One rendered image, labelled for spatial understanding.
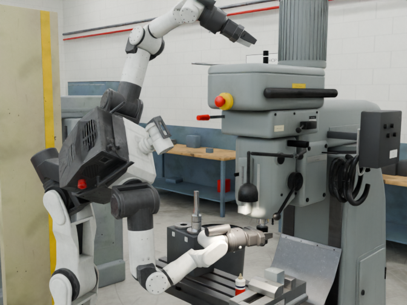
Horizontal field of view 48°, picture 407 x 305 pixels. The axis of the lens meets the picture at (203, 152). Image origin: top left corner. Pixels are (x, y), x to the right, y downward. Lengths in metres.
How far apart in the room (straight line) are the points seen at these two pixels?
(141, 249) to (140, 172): 0.27
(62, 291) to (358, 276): 1.27
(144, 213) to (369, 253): 1.14
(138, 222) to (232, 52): 6.03
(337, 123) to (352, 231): 0.48
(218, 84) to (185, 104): 6.54
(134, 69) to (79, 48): 9.17
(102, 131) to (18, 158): 1.52
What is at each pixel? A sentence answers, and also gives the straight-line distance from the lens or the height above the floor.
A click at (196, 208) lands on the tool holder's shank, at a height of 1.26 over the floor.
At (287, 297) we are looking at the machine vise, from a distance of 1.89.
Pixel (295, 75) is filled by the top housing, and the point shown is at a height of 1.85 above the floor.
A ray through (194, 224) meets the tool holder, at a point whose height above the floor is 1.19.
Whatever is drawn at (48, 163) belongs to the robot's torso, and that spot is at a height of 1.51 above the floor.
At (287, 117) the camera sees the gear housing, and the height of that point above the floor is 1.70.
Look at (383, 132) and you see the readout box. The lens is 1.80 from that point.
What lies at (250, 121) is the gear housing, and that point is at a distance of 1.67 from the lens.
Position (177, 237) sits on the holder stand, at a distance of 2.19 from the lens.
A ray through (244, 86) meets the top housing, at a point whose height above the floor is 1.81.
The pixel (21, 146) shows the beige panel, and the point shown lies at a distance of 3.07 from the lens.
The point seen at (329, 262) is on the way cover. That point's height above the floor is 1.05.
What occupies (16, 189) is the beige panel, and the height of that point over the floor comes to 1.19.
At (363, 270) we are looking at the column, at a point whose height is 1.00.
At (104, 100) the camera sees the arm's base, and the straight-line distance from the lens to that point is 1.83.
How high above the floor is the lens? 1.79
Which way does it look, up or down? 7 degrees down
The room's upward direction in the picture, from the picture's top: straight up
